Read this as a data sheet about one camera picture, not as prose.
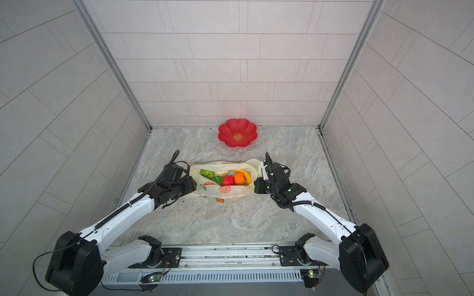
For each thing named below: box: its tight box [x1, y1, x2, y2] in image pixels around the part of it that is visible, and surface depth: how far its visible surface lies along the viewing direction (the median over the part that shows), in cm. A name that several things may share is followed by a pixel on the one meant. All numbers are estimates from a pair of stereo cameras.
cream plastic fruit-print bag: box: [190, 158, 263, 204], surface depth 82 cm
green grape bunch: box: [211, 175, 224, 187], surface depth 93 cm
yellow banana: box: [232, 168, 252, 186], surface depth 93 cm
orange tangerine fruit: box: [233, 171, 246, 186], surface depth 91 cm
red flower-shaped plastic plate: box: [217, 118, 258, 148], surface depth 117 cm
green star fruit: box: [198, 168, 215, 180], surface depth 91 cm
